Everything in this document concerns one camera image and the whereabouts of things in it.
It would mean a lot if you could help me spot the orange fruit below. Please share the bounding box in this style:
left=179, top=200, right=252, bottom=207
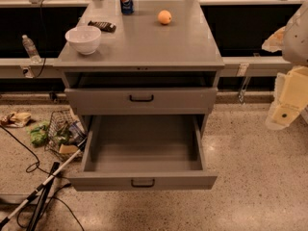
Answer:
left=158, top=10, right=171, bottom=25

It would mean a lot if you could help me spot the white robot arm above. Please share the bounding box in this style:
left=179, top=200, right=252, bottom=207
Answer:
left=262, top=1, right=308, bottom=130

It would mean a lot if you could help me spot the grey metal drawer cabinet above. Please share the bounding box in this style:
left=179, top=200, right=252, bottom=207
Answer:
left=55, top=0, right=224, bottom=129

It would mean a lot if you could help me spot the open lower grey drawer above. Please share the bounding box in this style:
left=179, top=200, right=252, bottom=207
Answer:
left=69, top=115, right=218, bottom=192

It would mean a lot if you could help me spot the white black grabber stick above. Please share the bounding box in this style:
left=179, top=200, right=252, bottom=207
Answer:
left=0, top=138, right=87, bottom=231

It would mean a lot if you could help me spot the white ceramic bowl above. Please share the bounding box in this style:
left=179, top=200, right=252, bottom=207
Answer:
left=65, top=26, right=101, bottom=55

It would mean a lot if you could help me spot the green snack bag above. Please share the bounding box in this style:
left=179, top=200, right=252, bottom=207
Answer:
left=27, top=121, right=49, bottom=147

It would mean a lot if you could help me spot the clear plastic water bottle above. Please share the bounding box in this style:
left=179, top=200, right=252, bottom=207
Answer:
left=22, top=35, right=41, bottom=64

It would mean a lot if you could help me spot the crumpled tan bag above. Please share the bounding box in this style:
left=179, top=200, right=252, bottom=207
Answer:
left=0, top=112, right=31, bottom=128

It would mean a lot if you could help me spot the black stick on floor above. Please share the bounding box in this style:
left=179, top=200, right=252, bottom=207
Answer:
left=26, top=162, right=60, bottom=231

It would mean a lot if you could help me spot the wire mesh basket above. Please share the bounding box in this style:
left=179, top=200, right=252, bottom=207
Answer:
left=45, top=109, right=87, bottom=161

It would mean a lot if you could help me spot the black hanging cable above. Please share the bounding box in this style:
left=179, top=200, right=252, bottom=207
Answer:
left=34, top=0, right=53, bottom=79

